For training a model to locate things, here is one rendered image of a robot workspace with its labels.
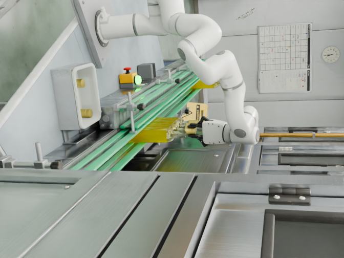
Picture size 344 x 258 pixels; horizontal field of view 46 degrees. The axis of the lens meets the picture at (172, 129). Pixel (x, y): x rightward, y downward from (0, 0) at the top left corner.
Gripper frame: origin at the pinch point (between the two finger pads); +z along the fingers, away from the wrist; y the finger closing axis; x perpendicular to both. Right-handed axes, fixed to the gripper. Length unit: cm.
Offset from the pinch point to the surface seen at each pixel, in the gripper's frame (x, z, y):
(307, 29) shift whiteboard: -580, 73, 5
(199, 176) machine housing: 94, -50, 23
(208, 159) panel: -0.2, -6.4, -12.8
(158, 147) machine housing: -17.7, 29.7, -16.4
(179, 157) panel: 0.6, 7.3, -12.8
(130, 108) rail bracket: 22.9, 14.8, 14.7
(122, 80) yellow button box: -11.6, 43.7, 19.5
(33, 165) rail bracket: 85, 1, 15
